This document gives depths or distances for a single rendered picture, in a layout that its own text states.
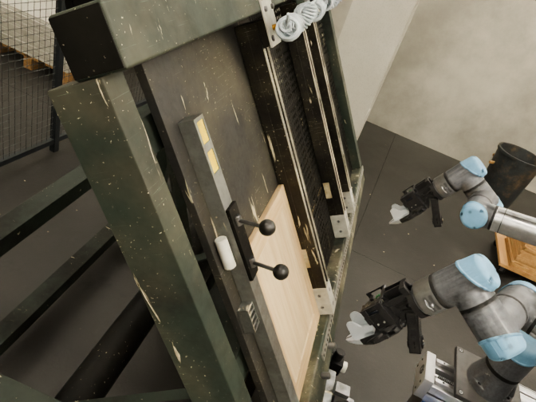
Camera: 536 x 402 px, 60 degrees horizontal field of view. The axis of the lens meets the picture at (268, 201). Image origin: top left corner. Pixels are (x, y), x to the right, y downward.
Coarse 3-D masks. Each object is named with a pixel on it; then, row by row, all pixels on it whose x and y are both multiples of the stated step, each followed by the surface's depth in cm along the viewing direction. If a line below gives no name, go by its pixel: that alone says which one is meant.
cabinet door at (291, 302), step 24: (264, 216) 136; (288, 216) 155; (264, 240) 132; (288, 240) 153; (288, 264) 150; (264, 288) 129; (288, 288) 147; (312, 288) 172; (288, 312) 145; (312, 312) 169; (288, 336) 142; (312, 336) 164; (288, 360) 140
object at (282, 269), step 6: (252, 258) 113; (252, 264) 113; (258, 264) 111; (264, 264) 110; (282, 264) 106; (270, 270) 109; (276, 270) 105; (282, 270) 105; (288, 270) 106; (276, 276) 105; (282, 276) 105
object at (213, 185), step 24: (192, 120) 97; (192, 144) 100; (216, 192) 104; (216, 216) 107; (240, 264) 112; (240, 288) 116; (264, 312) 120; (264, 336) 121; (264, 360) 126; (288, 384) 130
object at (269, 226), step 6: (240, 216) 108; (240, 222) 108; (246, 222) 106; (252, 222) 105; (264, 222) 100; (270, 222) 100; (258, 228) 101; (264, 228) 100; (270, 228) 100; (264, 234) 101; (270, 234) 101
